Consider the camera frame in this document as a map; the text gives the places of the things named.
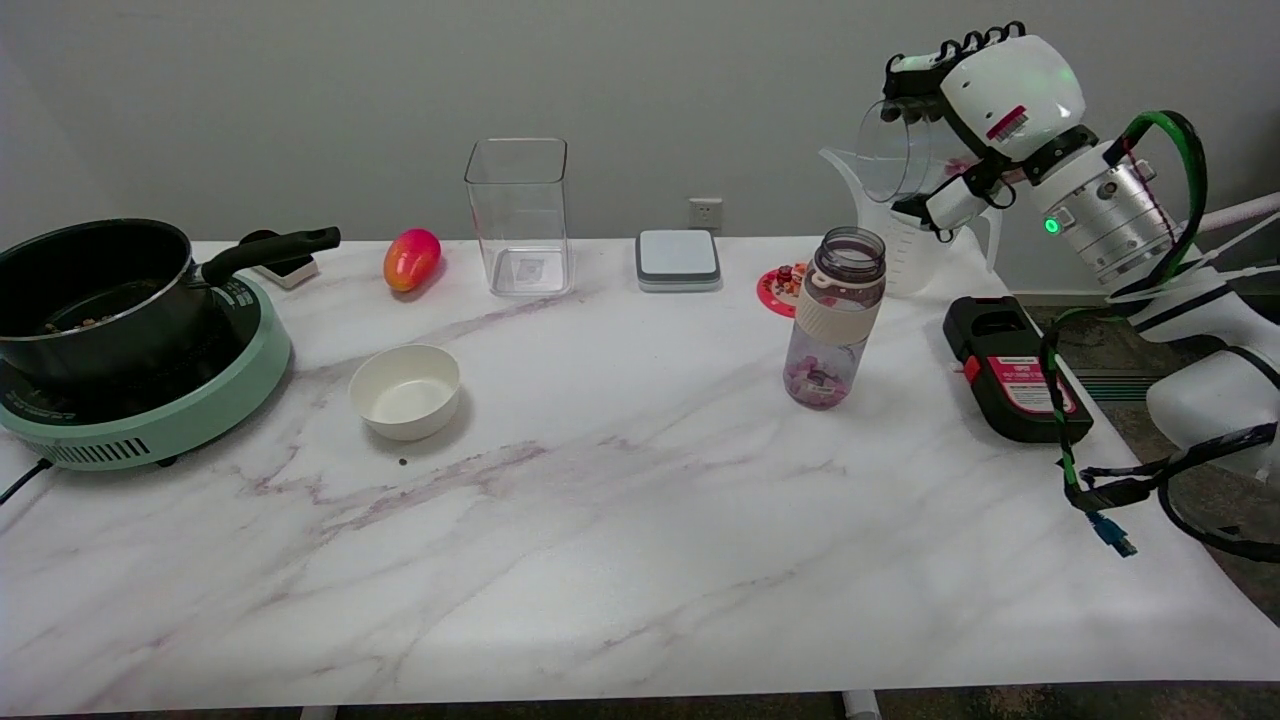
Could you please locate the red round coaster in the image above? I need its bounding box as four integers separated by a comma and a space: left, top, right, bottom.
756, 262, 809, 319

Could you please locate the grey white square box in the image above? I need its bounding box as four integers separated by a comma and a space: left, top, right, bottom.
635, 229, 723, 293

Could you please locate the floor vent grille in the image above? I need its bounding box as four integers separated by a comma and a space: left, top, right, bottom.
1072, 369, 1161, 404

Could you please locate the green black cable bundle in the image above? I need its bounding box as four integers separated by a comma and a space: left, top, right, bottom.
1038, 110, 1280, 558

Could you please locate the red yellow mango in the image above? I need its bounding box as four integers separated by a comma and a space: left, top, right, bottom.
383, 228, 443, 294

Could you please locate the black box with pink label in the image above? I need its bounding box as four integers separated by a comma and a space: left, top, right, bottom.
942, 295, 1095, 445

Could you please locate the clear plastic measuring jug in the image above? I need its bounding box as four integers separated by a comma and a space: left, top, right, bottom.
819, 148, 1003, 299

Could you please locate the tinted bottle with beige sleeve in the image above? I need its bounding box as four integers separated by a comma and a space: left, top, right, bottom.
783, 227, 888, 411

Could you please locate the black white small device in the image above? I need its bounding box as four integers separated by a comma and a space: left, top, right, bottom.
238, 230, 321, 291

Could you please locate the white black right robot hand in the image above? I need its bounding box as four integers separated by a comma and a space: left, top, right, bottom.
883, 22, 1099, 244

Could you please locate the black pot with handle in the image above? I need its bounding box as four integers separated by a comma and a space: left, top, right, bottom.
0, 218, 342, 389

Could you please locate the black cooker power cord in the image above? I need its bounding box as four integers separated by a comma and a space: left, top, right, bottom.
0, 458, 53, 506

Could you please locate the white tube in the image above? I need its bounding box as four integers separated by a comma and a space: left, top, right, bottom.
1190, 190, 1280, 237

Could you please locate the clear plastic cup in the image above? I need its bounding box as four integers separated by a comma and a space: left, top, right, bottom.
857, 97, 979, 206

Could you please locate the black cable loop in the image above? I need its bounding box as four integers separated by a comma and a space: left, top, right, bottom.
1158, 470, 1280, 563

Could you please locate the green induction cooker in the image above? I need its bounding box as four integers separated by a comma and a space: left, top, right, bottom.
0, 272, 293, 473

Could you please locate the white bowl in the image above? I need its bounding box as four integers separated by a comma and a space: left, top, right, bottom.
349, 344, 462, 443

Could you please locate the clear square container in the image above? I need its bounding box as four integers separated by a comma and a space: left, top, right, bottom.
464, 138, 574, 299

